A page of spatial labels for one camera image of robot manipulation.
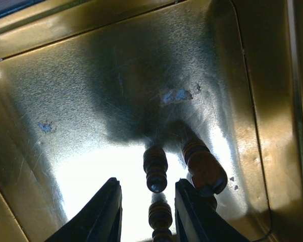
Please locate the dark chess piece below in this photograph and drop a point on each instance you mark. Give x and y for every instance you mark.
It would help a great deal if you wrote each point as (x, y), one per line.
(160, 219)

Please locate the dark chess pawn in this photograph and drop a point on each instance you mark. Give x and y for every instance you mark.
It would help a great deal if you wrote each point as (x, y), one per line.
(155, 166)

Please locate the dark chess knight in tin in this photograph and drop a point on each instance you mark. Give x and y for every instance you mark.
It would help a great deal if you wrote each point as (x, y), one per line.
(206, 174)

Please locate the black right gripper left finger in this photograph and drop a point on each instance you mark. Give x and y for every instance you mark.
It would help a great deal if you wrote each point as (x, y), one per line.
(99, 220)

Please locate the gold green metal tin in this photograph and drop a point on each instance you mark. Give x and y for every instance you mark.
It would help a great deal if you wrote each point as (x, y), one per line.
(87, 86)

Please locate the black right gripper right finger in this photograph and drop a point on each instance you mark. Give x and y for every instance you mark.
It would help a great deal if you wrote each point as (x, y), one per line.
(197, 220)

